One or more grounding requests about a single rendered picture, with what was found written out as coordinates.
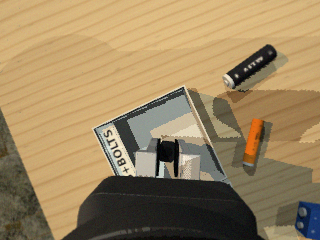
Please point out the blue 9v battery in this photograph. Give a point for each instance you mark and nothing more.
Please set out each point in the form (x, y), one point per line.
(308, 220)

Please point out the dark grey hex nut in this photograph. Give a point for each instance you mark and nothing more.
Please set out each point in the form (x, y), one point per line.
(167, 151)

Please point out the black aa battery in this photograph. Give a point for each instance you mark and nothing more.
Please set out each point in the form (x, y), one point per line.
(249, 66)

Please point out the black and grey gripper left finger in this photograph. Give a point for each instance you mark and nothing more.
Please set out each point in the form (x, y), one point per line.
(148, 161)

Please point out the orange aaa battery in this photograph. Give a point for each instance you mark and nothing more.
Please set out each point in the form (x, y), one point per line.
(253, 142)

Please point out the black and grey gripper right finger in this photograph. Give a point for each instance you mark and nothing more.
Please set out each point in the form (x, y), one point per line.
(186, 164)

